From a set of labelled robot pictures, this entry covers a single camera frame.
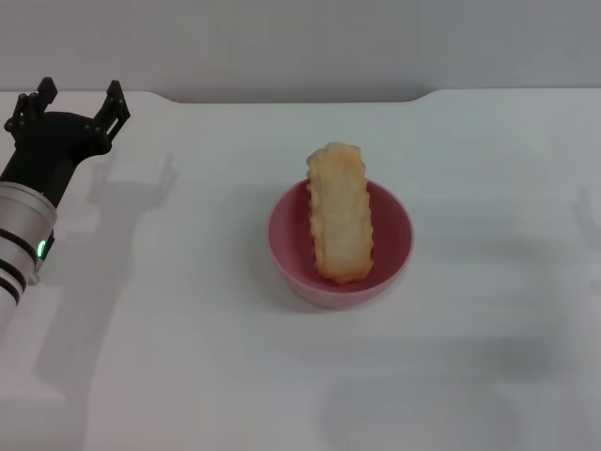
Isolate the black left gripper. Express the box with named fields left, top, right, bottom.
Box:
left=0, top=77, right=131, bottom=210

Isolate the orange ridged bread loaf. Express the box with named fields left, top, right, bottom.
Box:
left=305, top=142, right=376, bottom=286

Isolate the pink plastic bowl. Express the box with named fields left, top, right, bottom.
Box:
left=267, top=180, right=415, bottom=311

